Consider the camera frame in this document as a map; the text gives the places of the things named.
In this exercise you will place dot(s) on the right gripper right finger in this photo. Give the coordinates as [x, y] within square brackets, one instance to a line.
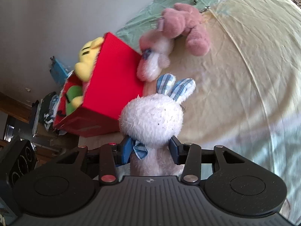
[188, 155]

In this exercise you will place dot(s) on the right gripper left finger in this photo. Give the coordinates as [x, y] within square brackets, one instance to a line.
[113, 155]

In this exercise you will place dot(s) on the white bunny plush toy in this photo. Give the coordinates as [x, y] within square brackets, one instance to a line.
[151, 121]

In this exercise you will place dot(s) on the green plush toy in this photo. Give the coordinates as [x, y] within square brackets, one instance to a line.
[73, 98]

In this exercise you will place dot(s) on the yellow tiger plush toy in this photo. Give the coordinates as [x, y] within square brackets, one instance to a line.
[84, 68]

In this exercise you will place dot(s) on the pink white plush toy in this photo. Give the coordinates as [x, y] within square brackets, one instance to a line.
[155, 48]

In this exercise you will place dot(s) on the pink bear plush toy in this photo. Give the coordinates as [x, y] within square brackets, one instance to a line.
[186, 20]

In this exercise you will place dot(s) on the pile of clothes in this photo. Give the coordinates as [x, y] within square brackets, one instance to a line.
[44, 112]

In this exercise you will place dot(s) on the red cardboard box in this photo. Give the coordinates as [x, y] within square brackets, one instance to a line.
[112, 85]

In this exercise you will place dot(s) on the patterned bed sheet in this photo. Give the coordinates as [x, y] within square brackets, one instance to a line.
[247, 94]

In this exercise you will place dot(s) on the blue packaged item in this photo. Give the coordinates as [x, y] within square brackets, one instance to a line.
[58, 71]

